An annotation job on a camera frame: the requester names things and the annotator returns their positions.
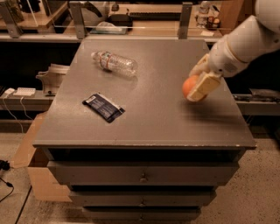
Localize black cable on floor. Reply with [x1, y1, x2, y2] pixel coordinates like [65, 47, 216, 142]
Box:
[0, 159, 15, 203]

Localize white power strip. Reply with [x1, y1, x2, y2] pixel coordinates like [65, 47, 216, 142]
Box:
[13, 87, 36, 96]

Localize orange fruit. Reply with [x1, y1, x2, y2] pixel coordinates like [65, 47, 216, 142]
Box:
[182, 75, 206, 102]

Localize dark blue snack packet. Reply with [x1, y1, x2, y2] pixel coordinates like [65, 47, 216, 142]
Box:
[82, 93, 125, 123]

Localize grey drawer cabinet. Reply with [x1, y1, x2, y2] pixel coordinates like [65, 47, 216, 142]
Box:
[34, 38, 256, 221]

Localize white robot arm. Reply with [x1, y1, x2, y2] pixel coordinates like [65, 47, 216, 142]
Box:
[182, 0, 280, 102]

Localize black pouch on desk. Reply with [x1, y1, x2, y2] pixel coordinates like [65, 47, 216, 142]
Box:
[107, 14, 133, 30]

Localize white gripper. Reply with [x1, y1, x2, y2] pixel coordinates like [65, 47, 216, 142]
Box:
[189, 36, 249, 97]

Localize cardboard box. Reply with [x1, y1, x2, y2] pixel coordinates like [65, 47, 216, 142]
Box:
[11, 112, 71, 202]

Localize small bottle on desk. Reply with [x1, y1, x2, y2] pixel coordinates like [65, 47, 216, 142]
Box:
[195, 1, 210, 28]

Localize black keyboard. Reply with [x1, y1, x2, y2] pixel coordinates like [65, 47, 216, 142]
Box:
[129, 12, 180, 21]

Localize white bracket part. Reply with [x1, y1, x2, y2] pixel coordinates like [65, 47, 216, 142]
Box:
[36, 64, 69, 95]

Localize clear plastic water bottle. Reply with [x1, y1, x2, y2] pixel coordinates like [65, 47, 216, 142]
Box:
[91, 51, 137, 77]

